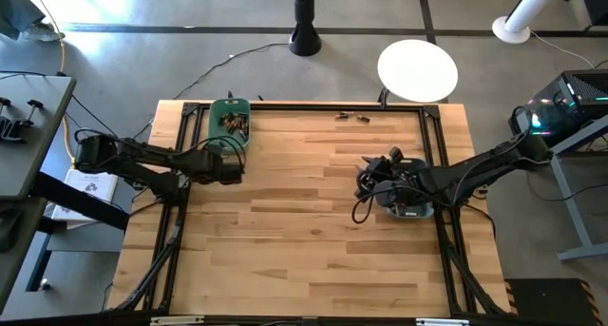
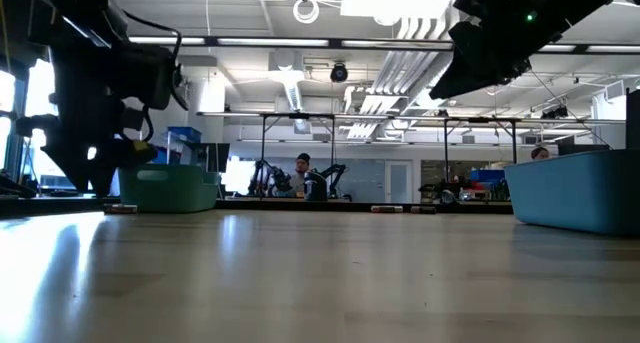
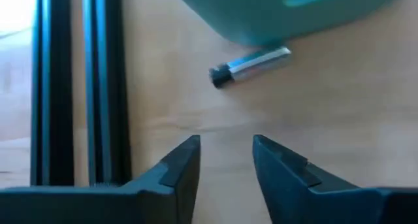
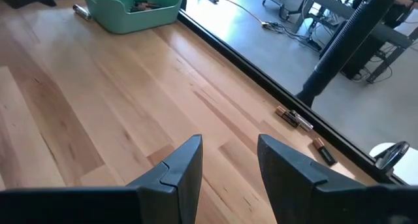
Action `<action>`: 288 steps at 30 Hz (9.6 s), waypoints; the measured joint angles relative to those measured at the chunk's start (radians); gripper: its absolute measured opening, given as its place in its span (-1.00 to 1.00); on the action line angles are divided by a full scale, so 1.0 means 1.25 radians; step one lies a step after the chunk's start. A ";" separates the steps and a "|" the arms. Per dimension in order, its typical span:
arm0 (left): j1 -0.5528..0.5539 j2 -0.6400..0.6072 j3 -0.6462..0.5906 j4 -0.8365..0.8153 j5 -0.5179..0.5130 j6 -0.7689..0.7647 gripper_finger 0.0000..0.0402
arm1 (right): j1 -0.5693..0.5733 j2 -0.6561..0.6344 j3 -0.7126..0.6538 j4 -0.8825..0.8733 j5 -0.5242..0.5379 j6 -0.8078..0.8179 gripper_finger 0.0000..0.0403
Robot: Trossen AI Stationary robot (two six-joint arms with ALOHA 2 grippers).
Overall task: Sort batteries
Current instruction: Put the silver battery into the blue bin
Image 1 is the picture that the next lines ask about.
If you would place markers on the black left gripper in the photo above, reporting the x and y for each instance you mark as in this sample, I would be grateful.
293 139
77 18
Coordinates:
228 170

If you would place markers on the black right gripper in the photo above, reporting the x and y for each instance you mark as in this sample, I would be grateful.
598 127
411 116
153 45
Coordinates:
392 183

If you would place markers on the blue plastic bin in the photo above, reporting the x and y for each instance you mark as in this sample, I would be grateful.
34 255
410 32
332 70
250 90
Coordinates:
408 212

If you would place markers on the green plastic bin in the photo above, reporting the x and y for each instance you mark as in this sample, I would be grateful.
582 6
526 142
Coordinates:
229 126

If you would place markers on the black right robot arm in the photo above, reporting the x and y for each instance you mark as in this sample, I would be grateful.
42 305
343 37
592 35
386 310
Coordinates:
494 166

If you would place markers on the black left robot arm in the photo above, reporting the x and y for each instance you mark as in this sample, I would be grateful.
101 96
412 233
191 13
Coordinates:
142 159

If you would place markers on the white round stool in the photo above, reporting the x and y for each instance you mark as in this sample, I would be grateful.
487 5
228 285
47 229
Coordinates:
418 71

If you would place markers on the white printed booklet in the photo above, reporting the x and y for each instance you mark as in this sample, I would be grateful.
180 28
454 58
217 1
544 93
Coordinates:
92 187

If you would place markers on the black table support beam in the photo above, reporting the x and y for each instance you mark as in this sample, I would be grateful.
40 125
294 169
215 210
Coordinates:
81 203

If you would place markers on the black pole base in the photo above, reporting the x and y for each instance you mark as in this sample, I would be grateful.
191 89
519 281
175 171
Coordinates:
304 31

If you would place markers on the grey side table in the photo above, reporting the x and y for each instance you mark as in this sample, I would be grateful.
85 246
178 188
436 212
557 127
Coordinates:
43 150

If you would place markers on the white floor stand pole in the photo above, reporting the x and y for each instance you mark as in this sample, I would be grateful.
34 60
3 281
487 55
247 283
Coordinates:
510 30

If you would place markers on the black computer with coloured lights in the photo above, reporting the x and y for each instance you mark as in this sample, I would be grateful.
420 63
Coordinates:
570 102

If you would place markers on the black case with yellow stripes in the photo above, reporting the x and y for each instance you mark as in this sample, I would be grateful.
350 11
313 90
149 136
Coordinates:
551 302

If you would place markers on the black bench clamp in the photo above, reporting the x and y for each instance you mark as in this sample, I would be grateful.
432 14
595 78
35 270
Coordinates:
12 128

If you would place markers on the dark desk top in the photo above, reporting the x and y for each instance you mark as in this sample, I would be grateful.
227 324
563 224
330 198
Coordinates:
19 269

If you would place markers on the black box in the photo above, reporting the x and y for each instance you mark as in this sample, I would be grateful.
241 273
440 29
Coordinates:
596 3

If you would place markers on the black aluminium table frame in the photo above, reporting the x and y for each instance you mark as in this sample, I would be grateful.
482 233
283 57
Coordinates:
304 107

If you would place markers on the silver metal bracket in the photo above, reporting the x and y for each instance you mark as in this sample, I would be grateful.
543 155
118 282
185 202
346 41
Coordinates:
442 322
176 320

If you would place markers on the grey metal desk frame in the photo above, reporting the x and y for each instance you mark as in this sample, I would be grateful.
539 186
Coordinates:
571 212

